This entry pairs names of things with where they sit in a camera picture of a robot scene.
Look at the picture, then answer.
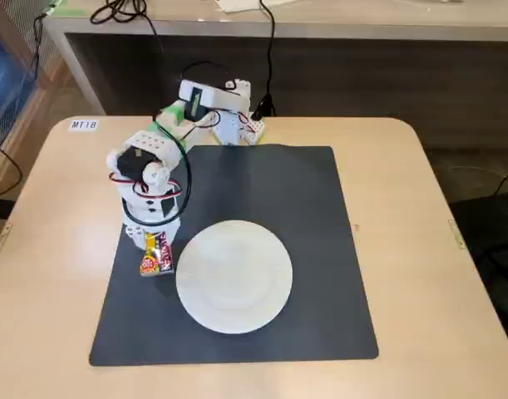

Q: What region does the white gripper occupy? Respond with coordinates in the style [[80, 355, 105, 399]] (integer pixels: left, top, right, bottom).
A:
[[119, 182, 183, 251]]

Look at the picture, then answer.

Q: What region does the colourful candy packet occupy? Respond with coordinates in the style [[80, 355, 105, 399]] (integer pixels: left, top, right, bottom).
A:
[[139, 231, 176, 278]]

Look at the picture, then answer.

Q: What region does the white round plate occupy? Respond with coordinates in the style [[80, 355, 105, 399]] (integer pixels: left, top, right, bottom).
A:
[[175, 219, 294, 335]]

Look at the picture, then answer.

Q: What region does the white MT18 label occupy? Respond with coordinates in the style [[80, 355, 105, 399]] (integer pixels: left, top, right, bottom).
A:
[[68, 119, 99, 133]]

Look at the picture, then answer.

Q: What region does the beige table latch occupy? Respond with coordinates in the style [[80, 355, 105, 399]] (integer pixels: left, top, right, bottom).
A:
[[0, 223, 13, 255], [447, 219, 466, 250]]

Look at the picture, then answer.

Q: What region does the dark grey mat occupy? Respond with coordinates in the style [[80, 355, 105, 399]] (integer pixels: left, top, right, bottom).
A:
[[89, 144, 380, 367]]

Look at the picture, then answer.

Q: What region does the blue storage bin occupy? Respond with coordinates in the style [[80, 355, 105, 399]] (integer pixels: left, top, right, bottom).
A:
[[0, 18, 39, 122]]

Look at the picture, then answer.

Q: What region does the green tape strip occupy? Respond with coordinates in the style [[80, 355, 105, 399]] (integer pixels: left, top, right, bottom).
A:
[[45, 0, 86, 17]]

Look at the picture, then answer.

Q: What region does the white paper sheet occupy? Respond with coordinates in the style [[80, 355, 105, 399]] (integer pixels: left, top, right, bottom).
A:
[[214, 0, 264, 12]]

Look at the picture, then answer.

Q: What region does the grey counter desk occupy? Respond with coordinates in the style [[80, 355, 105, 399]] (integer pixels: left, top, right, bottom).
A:
[[43, 0, 508, 118]]

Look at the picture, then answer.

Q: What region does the black camera cable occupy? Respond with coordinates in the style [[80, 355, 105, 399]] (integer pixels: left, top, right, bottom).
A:
[[126, 61, 236, 226]]

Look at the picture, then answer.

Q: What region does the black floor cable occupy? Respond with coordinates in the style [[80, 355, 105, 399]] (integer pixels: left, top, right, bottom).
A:
[[0, 140, 22, 197], [492, 164, 508, 197]]

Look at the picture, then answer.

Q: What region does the black power cable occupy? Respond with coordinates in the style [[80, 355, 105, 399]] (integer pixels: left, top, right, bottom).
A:
[[252, 0, 277, 119]]

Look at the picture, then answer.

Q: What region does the coiled black cable bundle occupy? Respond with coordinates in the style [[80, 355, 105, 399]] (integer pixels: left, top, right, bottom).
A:
[[90, 0, 165, 110]]

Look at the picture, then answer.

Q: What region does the black hanging cable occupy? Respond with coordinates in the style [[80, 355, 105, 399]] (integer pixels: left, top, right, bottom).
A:
[[31, 10, 49, 79]]

